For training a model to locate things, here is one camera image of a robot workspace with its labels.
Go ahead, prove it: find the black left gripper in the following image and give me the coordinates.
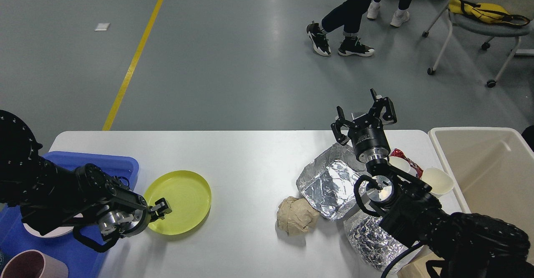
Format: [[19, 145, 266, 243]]
[[98, 197, 172, 239]]

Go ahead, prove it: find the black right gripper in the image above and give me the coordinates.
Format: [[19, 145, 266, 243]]
[[332, 89, 398, 164]]

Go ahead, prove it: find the yellow plate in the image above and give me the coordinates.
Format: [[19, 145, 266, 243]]
[[144, 170, 212, 235]]

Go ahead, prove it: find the pink brown cup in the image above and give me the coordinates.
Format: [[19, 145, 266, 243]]
[[1, 250, 69, 278]]

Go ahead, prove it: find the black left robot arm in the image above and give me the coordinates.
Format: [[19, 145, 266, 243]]
[[0, 110, 172, 253]]

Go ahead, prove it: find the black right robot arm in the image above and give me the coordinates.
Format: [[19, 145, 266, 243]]
[[331, 88, 533, 278]]

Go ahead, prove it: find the red snack wrapper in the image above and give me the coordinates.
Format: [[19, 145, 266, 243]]
[[390, 148, 424, 179]]

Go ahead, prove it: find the white paper cup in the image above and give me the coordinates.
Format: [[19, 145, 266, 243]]
[[389, 156, 411, 173]]

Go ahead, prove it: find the aluminium foil tray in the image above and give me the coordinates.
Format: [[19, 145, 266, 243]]
[[296, 143, 368, 221]]

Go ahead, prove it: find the blue plastic tray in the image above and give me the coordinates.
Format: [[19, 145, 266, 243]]
[[0, 151, 139, 278]]

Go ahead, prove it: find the white paper bowl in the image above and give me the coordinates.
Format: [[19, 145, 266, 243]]
[[421, 167, 454, 198]]

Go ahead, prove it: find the pink plate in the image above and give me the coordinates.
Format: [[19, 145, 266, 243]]
[[23, 223, 74, 238]]

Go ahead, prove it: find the crumpled brown paper ball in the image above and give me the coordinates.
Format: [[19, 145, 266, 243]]
[[275, 196, 320, 236]]

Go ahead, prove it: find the crumpled aluminium foil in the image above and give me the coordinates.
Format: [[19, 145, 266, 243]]
[[343, 211, 408, 272]]

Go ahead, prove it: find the beige plastic bin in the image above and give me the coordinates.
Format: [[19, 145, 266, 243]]
[[428, 126, 534, 242]]

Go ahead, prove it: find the person in dark jeans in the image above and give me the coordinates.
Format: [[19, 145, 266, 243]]
[[306, 0, 375, 57]]

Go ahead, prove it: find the grey chair on wheels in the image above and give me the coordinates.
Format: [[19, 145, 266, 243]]
[[427, 0, 533, 88]]

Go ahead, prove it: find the yellow bag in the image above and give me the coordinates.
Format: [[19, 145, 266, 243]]
[[448, 0, 531, 28]]

